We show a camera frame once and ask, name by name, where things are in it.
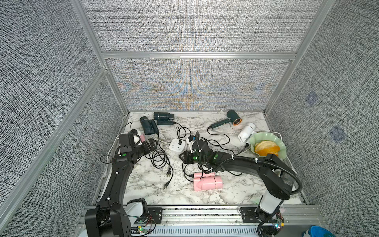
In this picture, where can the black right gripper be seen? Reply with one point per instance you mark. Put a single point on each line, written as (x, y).
(186, 155)

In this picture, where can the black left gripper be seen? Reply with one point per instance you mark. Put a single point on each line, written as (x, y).
(152, 146)

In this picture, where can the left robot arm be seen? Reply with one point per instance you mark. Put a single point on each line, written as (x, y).
(109, 218)

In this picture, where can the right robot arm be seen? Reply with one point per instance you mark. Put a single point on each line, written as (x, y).
(279, 179)

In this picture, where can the pink hair dryer left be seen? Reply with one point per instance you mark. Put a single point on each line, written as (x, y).
(142, 138)

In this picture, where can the dark green hair dryer left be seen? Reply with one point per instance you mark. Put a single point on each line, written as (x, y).
(149, 126)

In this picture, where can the dark green hair dryer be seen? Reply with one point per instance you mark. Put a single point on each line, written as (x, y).
(164, 118)
(149, 126)

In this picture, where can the pink folded hair dryer front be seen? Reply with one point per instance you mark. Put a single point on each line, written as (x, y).
(203, 182)

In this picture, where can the left white power strip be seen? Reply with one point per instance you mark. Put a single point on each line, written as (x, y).
(177, 145)

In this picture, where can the dark green hair dryer back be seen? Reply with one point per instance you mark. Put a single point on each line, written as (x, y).
(164, 118)

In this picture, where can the white hair dryer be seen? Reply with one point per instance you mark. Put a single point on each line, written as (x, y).
(247, 132)

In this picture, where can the green hair dryer orange nozzle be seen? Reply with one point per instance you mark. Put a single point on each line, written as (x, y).
(232, 117)

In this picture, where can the light green scalloped plate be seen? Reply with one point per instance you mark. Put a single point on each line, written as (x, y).
(266, 136)

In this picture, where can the bread roll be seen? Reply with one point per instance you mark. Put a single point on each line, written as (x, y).
(265, 148)

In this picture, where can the blue round object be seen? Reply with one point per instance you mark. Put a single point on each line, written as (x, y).
(317, 231)

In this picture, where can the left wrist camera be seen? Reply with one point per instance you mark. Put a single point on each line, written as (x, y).
(129, 139)

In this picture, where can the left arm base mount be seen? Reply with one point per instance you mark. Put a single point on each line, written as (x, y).
(139, 212)

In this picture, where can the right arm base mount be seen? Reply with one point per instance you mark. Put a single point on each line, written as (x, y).
(269, 225)

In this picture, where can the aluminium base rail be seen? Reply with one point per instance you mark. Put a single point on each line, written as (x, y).
(224, 220)

